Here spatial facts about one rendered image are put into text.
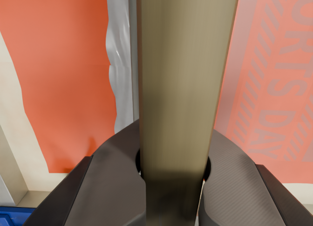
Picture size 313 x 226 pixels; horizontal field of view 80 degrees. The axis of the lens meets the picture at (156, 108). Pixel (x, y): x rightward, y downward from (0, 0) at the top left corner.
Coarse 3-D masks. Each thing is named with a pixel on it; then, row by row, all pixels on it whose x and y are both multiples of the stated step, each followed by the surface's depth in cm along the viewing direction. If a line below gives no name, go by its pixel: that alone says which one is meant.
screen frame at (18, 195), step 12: (0, 132) 30; (0, 144) 30; (0, 156) 30; (12, 156) 33; (0, 168) 30; (12, 168) 33; (0, 180) 31; (12, 180) 33; (24, 180) 36; (0, 192) 32; (12, 192) 33; (24, 192) 36; (36, 192) 37; (48, 192) 37; (0, 204) 34; (12, 204) 34; (24, 204) 34; (36, 204) 34
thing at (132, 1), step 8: (128, 0) 11; (136, 16) 11; (136, 24) 11; (136, 32) 12; (136, 40) 12; (136, 48) 12; (136, 56) 12; (136, 64) 12; (136, 72) 13; (136, 80) 13; (136, 88) 13; (136, 96) 14; (136, 104) 14; (136, 112) 14
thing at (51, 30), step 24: (0, 0) 22; (24, 0) 22; (48, 0) 21; (72, 0) 21; (96, 0) 21; (0, 24) 23; (24, 24) 23; (48, 24) 23; (72, 24) 23; (96, 24) 22; (24, 48) 24; (48, 48) 24; (72, 48) 24; (96, 48) 24
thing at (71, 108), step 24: (24, 72) 26; (48, 72) 26; (72, 72) 25; (96, 72) 25; (24, 96) 27; (48, 96) 27; (72, 96) 27; (96, 96) 27; (48, 120) 29; (72, 120) 29; (96, 120) 29; (48, 144) 31; (72, 144) 31; (96, 144) 31; (48, 168) 34; (72, 168) 34; (288, 168) 32; (312, 168) 32
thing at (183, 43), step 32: (160, 0) 5; (192, 0) 5; (224, 0) 5; (160, 32) 5; (192, 32) 5; (224, 32) 5; (160, 64) 6; (192, 64) 6; (224, 64) 6; (160, 96) 6; (192, 96) 6; (160, 128) 7; (192, 128) 7; (160, 160) 8; (192, 160) 8; (160, 192) 9; (192, 192) 9; (160, 224) 10; (192, 224) 10
